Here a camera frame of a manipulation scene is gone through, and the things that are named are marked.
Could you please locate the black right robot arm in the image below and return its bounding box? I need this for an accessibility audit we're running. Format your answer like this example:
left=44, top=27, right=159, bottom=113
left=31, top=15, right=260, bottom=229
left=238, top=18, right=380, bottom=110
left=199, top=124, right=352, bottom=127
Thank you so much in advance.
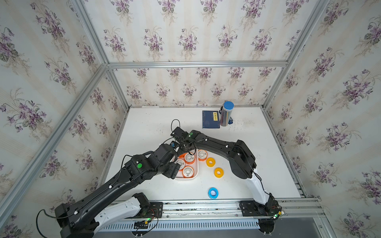
left=171, top=127, right=282, bottom=220

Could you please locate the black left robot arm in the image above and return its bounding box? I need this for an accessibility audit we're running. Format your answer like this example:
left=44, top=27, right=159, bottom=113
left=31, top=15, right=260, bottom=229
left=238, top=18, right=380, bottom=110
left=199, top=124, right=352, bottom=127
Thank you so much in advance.
left=55, top=144, right=180, bottom=238

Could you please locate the silver cylinder blue lid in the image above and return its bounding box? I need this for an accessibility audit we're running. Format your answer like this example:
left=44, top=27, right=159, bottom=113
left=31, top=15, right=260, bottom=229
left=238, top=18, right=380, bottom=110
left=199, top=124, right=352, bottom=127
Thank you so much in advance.
left=219, top=101, right=234, bottom=127

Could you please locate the blue sealing tape roll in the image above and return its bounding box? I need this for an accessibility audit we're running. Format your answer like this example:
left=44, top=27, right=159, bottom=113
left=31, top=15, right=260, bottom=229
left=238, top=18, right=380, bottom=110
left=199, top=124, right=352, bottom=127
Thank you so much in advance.
left=208, top=187, right=219, bottom=199

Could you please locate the yellow sealing tape roll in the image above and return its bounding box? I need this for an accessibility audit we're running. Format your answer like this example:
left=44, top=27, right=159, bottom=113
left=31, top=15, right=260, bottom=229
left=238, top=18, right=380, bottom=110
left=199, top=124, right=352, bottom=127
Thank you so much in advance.
left=214, top=168, right=224, bottom=178
left=206, top=157, right=215, bottom=168

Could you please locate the dark blue booklet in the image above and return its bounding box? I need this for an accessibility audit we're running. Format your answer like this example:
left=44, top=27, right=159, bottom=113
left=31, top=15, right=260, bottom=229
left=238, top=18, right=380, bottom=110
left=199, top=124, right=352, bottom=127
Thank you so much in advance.
left=202, top=111, right=220, bottom=129

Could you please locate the white plastic storage box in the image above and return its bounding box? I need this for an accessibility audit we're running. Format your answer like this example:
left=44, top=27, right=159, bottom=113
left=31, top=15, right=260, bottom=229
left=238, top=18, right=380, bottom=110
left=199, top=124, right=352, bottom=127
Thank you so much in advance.
left=172, top=149, right=208, bottom=180

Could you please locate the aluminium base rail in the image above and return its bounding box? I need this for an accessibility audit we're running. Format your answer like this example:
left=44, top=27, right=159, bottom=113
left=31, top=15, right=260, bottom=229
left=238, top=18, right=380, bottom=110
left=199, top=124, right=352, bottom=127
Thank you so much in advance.
left=95, top=198, right=336, bottom=238

